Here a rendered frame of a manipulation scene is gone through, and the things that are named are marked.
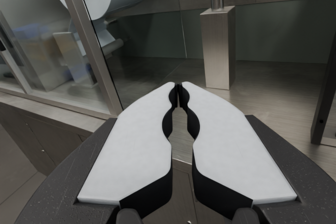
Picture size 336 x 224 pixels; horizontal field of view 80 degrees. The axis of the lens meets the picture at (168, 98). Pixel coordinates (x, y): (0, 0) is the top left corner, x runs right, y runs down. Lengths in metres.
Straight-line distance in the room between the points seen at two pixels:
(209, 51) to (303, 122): 0.35
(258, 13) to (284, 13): 0.09
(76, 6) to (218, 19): 0.40
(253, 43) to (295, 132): 0.48
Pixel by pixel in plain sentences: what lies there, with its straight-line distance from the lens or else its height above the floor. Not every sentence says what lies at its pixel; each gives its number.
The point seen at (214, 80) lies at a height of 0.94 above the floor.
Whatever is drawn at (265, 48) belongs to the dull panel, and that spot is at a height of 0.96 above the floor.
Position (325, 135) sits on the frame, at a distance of 0.59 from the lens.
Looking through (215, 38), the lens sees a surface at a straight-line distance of 0.70.
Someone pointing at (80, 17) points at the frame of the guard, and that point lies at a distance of 0.59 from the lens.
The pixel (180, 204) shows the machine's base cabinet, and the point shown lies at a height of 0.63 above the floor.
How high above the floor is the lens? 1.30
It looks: 31 degrees down
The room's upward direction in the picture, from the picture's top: 12 degrees counter-clockwise
